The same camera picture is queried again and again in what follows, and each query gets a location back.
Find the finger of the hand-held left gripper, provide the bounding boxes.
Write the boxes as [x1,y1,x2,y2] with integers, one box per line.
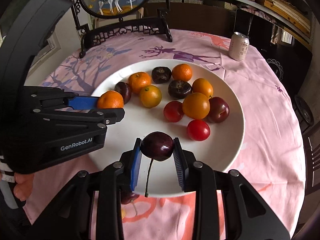
[32,107,126,130]
[23,86,101,111]

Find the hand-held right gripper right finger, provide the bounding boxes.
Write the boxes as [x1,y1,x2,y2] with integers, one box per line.
[173,137,291,240]

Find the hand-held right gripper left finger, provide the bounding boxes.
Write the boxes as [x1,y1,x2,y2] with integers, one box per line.
[32,137,143,240]

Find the tangerine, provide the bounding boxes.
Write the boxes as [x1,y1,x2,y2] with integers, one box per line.
[128,72,152,94]
[97,90,125,109]
[171,63,193,82]

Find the dark cherry with stem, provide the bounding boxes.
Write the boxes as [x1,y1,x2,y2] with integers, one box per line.
[121,191,140,205]
[140,131,175,197]

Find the dark purple plum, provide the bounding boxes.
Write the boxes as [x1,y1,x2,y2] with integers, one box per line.
[114,81,132,105]

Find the bright red plum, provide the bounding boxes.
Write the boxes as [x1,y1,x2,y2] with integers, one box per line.
[186,119,211,142]

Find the white ceramic plate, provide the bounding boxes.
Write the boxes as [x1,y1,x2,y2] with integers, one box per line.
[86,59,246,197]

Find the dark red plum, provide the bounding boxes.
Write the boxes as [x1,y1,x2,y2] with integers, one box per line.
[163,101,185,123]

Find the yellowish smooth orange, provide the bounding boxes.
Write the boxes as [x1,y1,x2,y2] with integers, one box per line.
[139,85,162,108]

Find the red purple plum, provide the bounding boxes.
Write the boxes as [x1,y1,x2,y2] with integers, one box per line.
[206,96,230,124]

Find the dark brown water chestnut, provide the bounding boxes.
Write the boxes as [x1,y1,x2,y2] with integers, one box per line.
[151,66,172,84]
[168,80,193,99]

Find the person's left hand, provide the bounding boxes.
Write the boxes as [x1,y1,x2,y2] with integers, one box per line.
[14,173,34,202]

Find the pale drink can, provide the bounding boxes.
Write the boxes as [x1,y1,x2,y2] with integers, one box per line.
[229,32,250,62]

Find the dark wooden chair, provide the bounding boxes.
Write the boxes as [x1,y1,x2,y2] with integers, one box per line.
[301,129,320,196]

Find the round dark stool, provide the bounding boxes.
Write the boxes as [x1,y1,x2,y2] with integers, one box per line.
[294,94,314,126]

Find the black white-patterned cloth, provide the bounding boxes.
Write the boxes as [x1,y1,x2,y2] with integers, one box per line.
[265,57,284,81]

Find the stack of flat boxes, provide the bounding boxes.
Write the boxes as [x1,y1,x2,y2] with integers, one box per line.
[171,0,312,39]

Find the white wall shelf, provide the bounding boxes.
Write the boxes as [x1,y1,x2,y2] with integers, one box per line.
[170,0,313,52]

